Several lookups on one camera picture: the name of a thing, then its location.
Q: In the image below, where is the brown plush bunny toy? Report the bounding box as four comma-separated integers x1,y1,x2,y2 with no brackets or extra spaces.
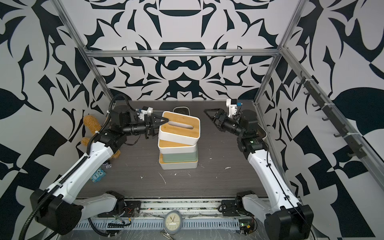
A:
81,115,121,159

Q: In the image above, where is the white box bamboo lid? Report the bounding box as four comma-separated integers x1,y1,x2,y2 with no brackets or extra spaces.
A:
158,139,197,154
159,111,201,146
159,154,199,170

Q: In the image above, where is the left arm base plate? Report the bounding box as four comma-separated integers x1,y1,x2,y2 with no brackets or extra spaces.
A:
98,200,142,218

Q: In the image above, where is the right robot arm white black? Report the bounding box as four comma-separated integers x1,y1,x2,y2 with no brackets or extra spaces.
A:
204,109,314,240

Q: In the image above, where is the cream box dark lid right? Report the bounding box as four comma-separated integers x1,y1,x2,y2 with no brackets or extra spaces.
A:
258,124,268,141

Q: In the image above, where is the green circuit board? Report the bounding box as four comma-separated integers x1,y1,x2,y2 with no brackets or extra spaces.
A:
239,219,256,235

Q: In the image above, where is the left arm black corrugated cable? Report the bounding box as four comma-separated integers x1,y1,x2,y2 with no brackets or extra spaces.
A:
17,93,136,240

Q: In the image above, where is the round analog clock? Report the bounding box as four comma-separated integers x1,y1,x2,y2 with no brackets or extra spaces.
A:
164,211,183,235

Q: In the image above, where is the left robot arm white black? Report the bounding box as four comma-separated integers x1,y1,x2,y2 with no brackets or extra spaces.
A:
19,109,169,240

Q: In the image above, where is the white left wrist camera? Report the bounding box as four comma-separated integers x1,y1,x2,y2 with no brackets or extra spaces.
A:
137,106,153,121

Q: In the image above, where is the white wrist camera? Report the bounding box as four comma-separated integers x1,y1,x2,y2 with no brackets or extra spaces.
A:
226,99,243,119
137,106,153,121

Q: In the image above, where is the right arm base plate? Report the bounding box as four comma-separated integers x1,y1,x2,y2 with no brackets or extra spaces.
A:
217,198,264,217

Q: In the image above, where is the black wall hook rack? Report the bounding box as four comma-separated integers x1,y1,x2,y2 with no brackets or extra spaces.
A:
297,73,368,159

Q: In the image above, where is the white box bamboo lid front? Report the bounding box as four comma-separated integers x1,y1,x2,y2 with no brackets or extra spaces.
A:
159,154,199,170

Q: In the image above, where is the green tissue box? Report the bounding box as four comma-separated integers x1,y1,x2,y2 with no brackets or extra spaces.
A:
160,151,198,163

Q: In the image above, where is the cream box dark clear lid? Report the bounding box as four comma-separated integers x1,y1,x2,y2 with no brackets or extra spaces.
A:
173,106,191,116

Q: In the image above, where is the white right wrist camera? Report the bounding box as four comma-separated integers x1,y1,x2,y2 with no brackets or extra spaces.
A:
226,99,243,119

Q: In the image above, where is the blue owl toy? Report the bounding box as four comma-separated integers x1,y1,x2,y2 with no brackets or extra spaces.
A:
90,168,106,183

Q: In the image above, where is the small zebra striped toy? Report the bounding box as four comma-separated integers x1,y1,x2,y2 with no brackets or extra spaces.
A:
102,162,113,169

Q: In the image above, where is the white slotted cable duct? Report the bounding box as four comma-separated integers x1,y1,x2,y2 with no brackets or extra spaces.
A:
92,218,240,231

